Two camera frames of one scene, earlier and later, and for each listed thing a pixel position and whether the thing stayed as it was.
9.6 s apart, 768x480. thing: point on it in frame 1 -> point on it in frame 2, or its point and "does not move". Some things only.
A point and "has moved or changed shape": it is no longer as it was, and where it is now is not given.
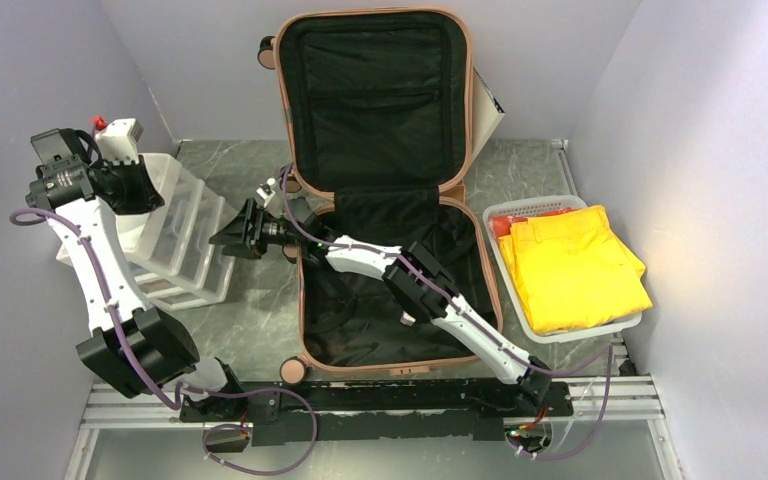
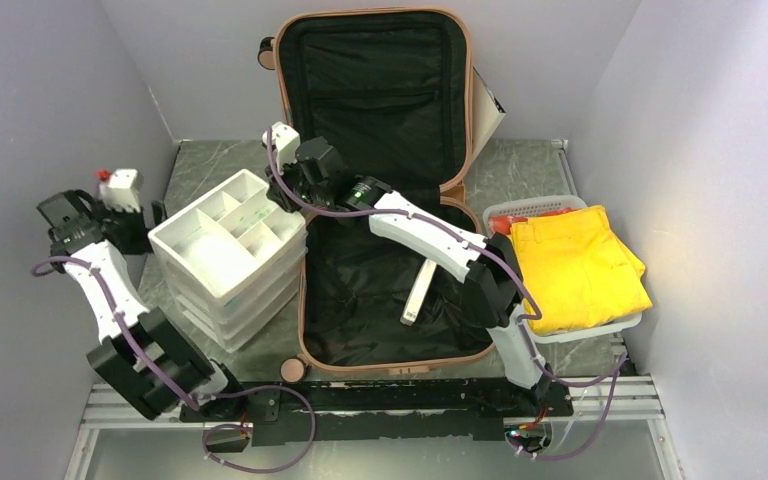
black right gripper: (235, 237) -> (277, 192)
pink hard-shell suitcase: (373, 124) does not move
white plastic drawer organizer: (169, 248) has moved or changed shape
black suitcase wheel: (293, 370) does not move
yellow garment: (572, 269) does not move
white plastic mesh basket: (531, 205) does not move
